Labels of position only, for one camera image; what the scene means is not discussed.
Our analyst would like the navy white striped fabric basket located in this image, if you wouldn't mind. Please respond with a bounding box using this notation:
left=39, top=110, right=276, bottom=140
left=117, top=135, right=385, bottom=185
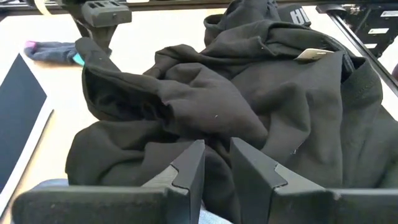
left=0, top=52, right=55, bottom=216

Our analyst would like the large black hoodie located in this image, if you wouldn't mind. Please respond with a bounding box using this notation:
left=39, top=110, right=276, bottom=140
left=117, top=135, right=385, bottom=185
left=64, top=0, right=398, bottom=224

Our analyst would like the grey sock with pink toe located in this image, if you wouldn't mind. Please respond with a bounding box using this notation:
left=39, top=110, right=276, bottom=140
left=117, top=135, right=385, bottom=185
left=24, top=40, right=86, bottom=67

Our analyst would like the small black garment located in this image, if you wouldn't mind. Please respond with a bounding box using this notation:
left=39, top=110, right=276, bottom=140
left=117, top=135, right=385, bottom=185
left=275, top=3, right=312, bottom=28

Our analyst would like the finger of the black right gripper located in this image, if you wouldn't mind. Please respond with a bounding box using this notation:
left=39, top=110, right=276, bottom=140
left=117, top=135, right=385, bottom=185
left=92, top=26, right=119, bottom=57
left=75, top=21, right=95, bottom=40

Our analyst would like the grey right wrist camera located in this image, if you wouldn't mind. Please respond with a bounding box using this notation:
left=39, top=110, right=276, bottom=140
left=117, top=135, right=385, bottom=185
left=81, top=0, right=133, bottom=29

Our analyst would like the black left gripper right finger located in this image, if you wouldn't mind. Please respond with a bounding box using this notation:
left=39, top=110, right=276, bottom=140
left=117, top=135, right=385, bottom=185
left=229, top=137, right=398, bottom=224

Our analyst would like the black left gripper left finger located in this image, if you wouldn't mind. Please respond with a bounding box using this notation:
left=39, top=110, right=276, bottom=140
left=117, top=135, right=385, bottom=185
left=11, top=139, right=206, bottom=224

